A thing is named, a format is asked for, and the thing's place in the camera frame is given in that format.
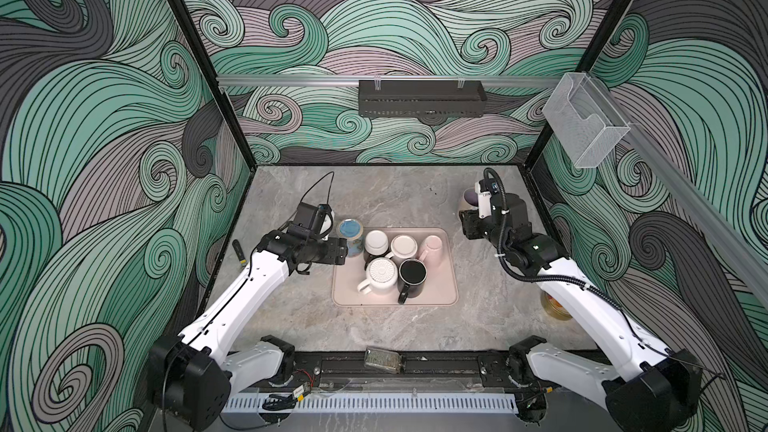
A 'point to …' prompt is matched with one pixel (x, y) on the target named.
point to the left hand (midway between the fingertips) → (335, 247)
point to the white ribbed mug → (381, 277)
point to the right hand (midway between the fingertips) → (470, 211)
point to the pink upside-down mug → (433, 254)
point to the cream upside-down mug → (403, 246)
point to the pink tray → (442, 282)
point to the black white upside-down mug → (376, 243)
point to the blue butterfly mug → (352, 230)
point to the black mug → (412, 276)
